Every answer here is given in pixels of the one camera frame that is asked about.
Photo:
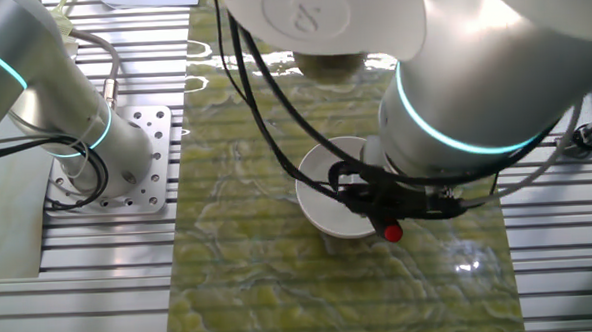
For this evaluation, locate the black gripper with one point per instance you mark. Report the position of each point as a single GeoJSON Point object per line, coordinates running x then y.
{"type": "Point", "coordinates": [403, 204]}

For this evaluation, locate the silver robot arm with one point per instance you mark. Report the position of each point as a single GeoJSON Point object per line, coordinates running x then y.
{"type": "Point", "coordinates": [472, 78]}

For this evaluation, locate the white bowl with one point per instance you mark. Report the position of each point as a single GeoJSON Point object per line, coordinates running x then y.
{"type": "Point", "coordinates": [323, 210]}

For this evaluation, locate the green marble pattern mat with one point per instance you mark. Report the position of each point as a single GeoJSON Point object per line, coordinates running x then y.
{"type": "Point", "coordinates": [281, 287]}

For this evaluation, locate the yellow-green fly swatter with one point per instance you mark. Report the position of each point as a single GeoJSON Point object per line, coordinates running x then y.
{"type": "Point", "coordinates": [63, 21]}

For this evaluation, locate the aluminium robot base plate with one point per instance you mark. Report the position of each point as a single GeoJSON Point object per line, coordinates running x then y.
{"type": "Point", "coordinates": [150, 142]}

